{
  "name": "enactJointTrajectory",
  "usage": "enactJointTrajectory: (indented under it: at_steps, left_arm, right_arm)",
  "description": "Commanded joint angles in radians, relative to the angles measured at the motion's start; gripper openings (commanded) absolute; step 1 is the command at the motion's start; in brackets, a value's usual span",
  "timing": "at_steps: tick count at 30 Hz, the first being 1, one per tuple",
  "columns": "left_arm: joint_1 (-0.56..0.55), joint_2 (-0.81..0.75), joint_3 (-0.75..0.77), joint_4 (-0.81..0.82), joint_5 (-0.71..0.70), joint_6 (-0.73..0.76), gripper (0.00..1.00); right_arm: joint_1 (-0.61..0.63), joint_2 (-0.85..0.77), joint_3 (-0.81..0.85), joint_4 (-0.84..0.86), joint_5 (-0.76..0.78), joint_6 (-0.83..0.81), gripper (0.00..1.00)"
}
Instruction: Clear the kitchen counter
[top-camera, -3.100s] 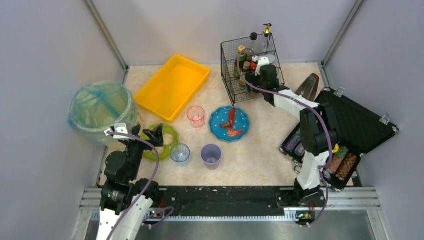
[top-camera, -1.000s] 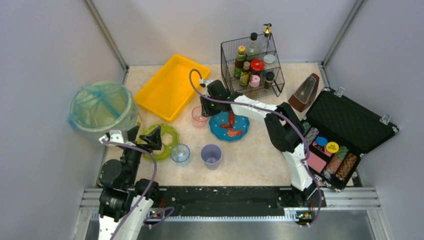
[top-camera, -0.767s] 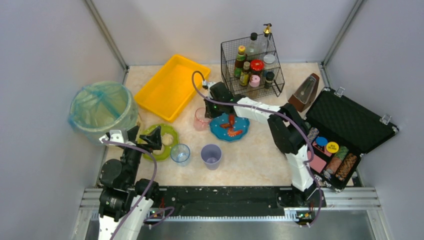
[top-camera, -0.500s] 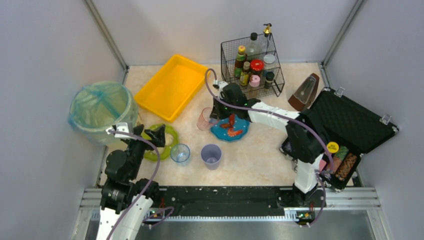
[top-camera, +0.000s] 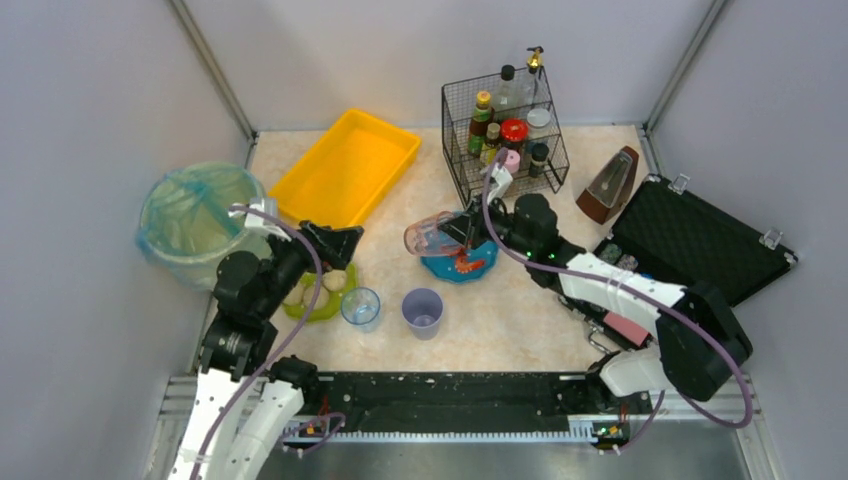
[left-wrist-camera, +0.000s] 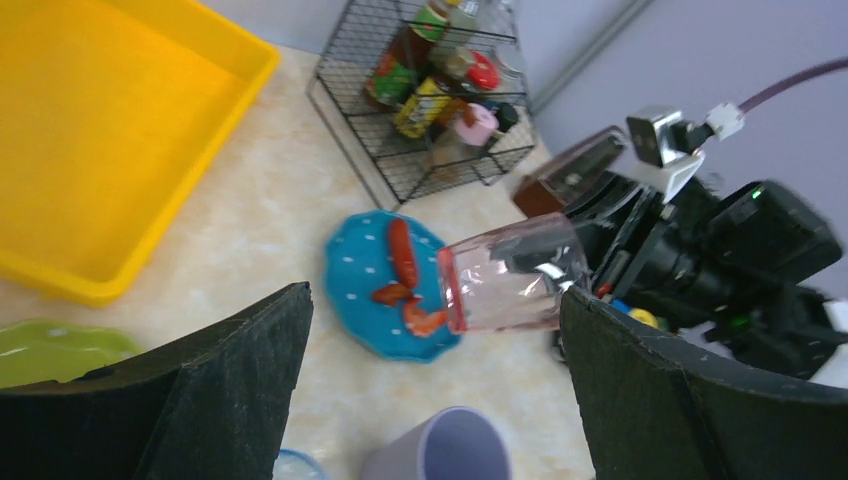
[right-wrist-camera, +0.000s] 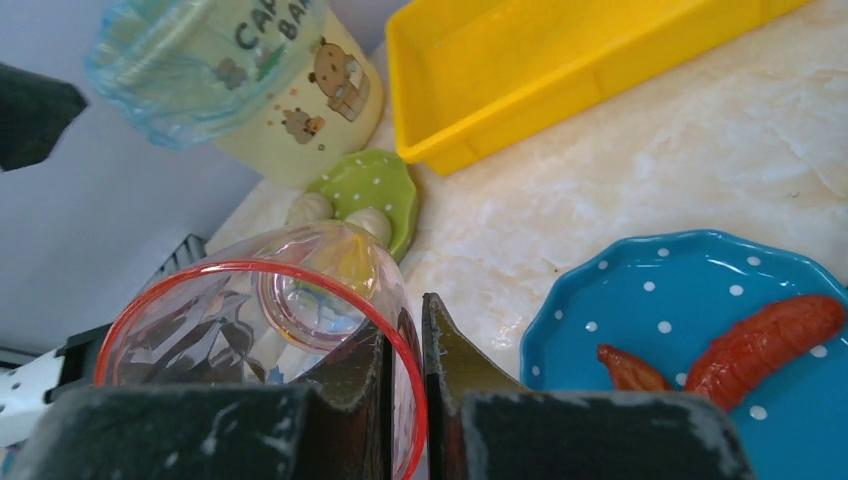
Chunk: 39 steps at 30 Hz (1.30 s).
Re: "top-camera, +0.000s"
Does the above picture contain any pink transparent cup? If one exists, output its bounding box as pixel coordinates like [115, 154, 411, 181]
[403, 211, 463, 257]

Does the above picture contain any blue dotted plate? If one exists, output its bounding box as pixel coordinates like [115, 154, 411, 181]
[420, 241, 499, 284]

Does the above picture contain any blue transparent cup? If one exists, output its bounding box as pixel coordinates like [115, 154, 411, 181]
[340, 287, 381, 332]

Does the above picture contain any pink lid spice jar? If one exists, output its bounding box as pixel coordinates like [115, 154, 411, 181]
[501, 149, 521, 175]

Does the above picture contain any small black lid jar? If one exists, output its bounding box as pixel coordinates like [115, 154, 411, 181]
[528, 142, 549, 178]

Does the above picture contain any purple plastic cup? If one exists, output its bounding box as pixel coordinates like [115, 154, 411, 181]
[401, 288, 444, 340]

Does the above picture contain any red lid sauce jar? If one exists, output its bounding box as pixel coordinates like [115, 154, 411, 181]
[500, 118, 529, 153]

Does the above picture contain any silver lid white can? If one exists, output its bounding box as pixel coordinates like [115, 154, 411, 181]
[524, 107, 552, 154]

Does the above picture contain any yellow cap sauce bottle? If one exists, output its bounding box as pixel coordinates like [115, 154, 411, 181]
[466, 90, 493, 156]

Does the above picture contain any black cap dark bottle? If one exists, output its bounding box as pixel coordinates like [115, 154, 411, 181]
[491, 64, 519, 123]

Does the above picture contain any gold pump clear bottle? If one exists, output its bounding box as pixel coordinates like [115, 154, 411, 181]
[520, 45, 545, 108]

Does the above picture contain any small yellow oil bottle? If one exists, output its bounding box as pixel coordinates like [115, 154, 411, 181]
[479, 122, 501, 167]

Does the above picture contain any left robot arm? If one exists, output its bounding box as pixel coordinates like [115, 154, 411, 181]
[168, 221, 364, 479]

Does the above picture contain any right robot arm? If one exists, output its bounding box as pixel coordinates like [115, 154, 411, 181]
[435, 194, 752, 402]

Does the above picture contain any sliced sausage piece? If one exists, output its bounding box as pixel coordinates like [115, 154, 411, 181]
[450, 248, 487, 275]

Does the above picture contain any white steamed bun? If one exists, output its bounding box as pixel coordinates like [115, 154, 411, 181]
[303, 284, 330, 310]
[322, 269, 348, 292]
[283, 283, 305, 306]

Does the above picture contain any yellow plastic tray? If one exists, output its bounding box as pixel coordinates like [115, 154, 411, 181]
[269, 109, 422, 228]

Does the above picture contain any green dotted plate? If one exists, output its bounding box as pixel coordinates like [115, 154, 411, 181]
[281, 263, 358, 322]

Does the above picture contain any brown metronome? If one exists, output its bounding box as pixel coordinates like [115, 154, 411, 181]
[576, 146, 639, 224]

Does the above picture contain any trash bin with green bag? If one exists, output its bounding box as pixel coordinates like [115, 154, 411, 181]
[135, 162, 271, 291]

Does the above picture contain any black poker chip case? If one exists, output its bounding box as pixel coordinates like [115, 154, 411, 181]
[593, 175, 798, 307]

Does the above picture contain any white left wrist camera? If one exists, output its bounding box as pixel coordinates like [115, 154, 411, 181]
[244, 197, 292, 241]

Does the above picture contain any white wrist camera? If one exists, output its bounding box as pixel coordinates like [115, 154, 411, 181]
[484, 165, 513, 204]
[244, 197, 292, 241]

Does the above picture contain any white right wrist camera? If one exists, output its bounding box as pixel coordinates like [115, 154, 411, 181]
[484, 165, 513, 204]

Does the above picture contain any black wire rack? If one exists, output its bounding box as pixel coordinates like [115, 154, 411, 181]
[441, 67, 570, 206]

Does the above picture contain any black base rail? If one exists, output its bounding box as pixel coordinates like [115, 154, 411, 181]
[158, 370, 763, 445]

